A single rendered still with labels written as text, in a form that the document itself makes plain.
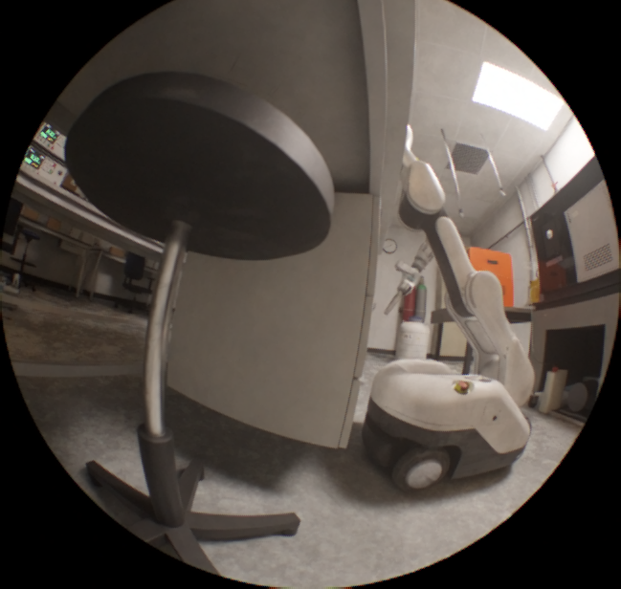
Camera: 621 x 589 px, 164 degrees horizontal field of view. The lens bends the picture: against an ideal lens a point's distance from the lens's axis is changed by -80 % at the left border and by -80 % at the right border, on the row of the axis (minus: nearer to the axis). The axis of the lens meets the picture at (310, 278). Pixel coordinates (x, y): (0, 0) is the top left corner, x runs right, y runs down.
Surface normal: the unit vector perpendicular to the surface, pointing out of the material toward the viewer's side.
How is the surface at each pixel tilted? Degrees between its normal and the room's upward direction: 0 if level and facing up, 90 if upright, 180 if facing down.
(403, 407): 90
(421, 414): 92
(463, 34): 180
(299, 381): 90
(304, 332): 90
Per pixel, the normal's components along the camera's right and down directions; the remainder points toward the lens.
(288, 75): -0.15, 0.97
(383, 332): -0.22, -0.22
